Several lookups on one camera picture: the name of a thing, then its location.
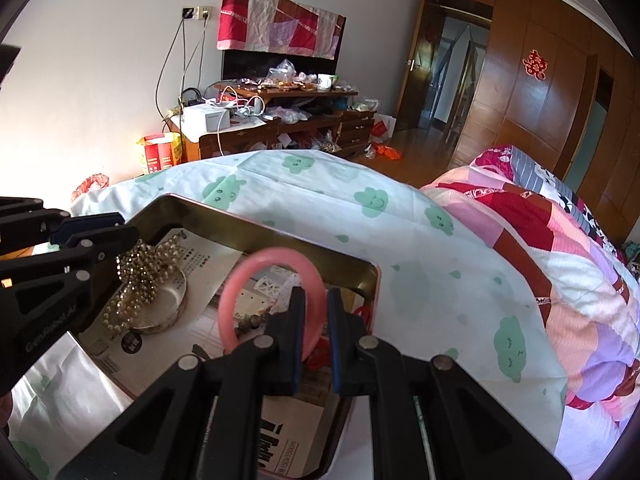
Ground patchwork cloth television cover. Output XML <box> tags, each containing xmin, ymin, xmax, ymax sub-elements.
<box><xmin>217</xmin><ymin>0</ymin><xmax>346</xmax><ymax>60</ymax></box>

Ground pink plastic bangle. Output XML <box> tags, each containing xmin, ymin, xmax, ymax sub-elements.
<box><xmin>217</xmin><ymin>246</ymin><xmax>328</xmax><ymax>361</ymax></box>

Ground red yellow carton box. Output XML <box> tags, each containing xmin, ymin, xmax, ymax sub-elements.
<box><xmin>138</xmin><ymin>131</ymin><xmax>182</xmax><ymax>174</ymax></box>

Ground red white paper bag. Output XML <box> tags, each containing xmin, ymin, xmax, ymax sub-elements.
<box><xmin>371</xmin><ymin>114</ymin><xmax>396</xmax><ymax>141</ymax></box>

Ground gold bead chain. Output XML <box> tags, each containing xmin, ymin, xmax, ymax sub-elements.
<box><xmin>115</xmin><ymin>238</ymin><xmax>166</xmax><ymax>306</ymax></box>

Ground white cloud print bedsheet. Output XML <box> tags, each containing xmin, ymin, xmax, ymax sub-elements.
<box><xmin>9</xmin><ymin>151</ymin><xmax>566</xmax><ymax>479</ymax></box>

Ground red double happiness decal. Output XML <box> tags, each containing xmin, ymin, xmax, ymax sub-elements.
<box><xmin>522</xmin><ymin>49</ymin><xmax>548</xmax><ymax>81</ymax></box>

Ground wooden bedroom door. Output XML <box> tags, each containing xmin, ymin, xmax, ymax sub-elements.
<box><xmin>395</xmin><ymin>0</ymin><xmax>446</xmax><ymax>131</ymax></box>

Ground orange item on floor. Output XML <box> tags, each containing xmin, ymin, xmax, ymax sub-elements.
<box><xmin>371</xmin><ymin>143</ymin><xmax>402</xmax><ymax>160</ymax></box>

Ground bin with red bag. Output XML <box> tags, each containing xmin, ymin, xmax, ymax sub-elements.
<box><xmin>70</xmin><ymin>174</ymin><xmax>110</xmax><ymax>202</ymax></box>

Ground white box appliance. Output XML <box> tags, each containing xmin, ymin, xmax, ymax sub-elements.
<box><xmin>180</xmin><ymin>103</ymin><xmax>231</xmax><ymax>138</ymax></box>

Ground wooden television cabinet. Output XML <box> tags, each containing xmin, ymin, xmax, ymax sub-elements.
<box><xmin>165</xmin><ymin>80</ymin><xmax>378</xmax><ymax>162</ymax></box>

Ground pink patchwork quilt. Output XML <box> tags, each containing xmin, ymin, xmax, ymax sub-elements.
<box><xmin>421</xmin><ymin>145</ymin><xmax>639</xmax><ymax>479</ymax></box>

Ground hanging power cables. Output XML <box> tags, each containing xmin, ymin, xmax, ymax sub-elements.
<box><xmin>154</xmin><ymin>15</ymin><xmax>207</xmax><ymax>122</ymax></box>

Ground black television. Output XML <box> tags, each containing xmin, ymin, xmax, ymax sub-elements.
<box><xmin>221</xmin><ymin>28</ymin><xmax>344</xmax><ymax>79</ymax></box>

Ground wall power socket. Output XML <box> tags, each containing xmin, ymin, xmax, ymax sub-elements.
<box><xmin>181</xmin><ymin>6</ymin><xmax>213</xmax><ymax>21</ymax></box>

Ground pink metal tin box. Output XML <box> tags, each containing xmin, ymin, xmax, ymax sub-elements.
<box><xmin>74</xmin><ymin>192</ymin><xmax>382</xmax><ymax>480</ymax></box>

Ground wooden wardrobe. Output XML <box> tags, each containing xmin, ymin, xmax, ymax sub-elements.
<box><xmin>454</xmin><ymin>0</ymin><xmax>639</xmax><ymax>244</ymax></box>

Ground printed paper leaflet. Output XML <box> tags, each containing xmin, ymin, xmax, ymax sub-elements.
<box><xmin>79</xmin><ymin>228</ymin><xmax>343</xmax><ymax>479</ymax></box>

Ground thin silver wire bangle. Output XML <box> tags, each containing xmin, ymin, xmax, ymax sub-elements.
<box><xmin>132</xmin><ymin>270</ymin><xmax>188</xmax><ymax>334</ymax></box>

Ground pearl bead necklace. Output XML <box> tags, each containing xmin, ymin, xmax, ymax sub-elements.
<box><xmin>102</xmin><ymin>231</ymin><xmax>184</xmax><ymax>335</ymax></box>

